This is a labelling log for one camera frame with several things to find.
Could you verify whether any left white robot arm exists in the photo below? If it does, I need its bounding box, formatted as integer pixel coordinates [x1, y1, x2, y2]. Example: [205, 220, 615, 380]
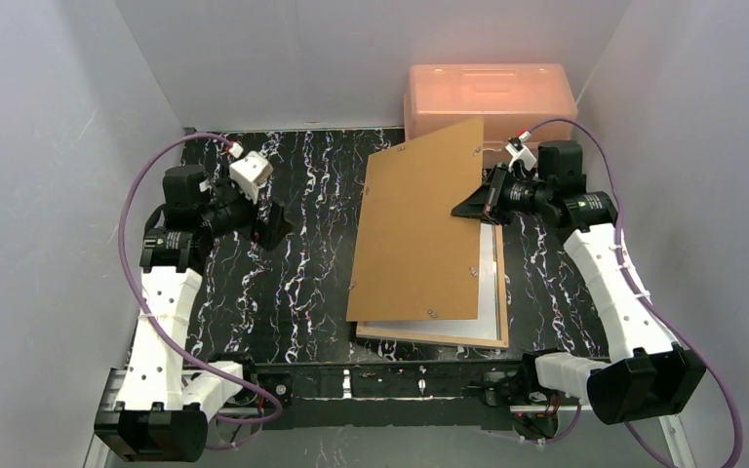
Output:
[94, 158, 292, 462]

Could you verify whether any aluminium rail frame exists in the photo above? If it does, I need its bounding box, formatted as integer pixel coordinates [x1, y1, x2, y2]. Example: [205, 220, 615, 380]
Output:
[83, 144, 699, 468]

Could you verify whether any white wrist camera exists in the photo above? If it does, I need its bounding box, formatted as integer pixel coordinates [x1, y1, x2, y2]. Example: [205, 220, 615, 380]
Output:
[504, 131, 537, 171]
[227, 142, 273, 205]

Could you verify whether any orange plastic storage box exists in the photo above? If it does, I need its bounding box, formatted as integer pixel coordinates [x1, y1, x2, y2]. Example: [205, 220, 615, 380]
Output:
[404, 63, 578, 167]

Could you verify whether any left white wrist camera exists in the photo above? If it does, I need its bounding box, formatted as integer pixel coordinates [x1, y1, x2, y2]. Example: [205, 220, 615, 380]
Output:
[227, 142, 273, 205]

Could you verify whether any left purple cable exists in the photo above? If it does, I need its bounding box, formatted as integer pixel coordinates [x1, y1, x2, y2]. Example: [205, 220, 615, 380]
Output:
[117, 132, 286, 451]

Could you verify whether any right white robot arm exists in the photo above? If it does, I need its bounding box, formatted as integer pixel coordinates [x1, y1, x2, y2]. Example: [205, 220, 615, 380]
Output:
[451, 137, 706, 425]

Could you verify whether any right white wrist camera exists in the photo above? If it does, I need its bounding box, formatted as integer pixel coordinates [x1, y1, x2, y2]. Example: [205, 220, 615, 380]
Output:
[504, 131, 537, 171]

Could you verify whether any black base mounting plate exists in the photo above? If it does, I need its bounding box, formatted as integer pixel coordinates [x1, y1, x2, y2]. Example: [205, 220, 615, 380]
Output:
[196, 365, 582, 431]

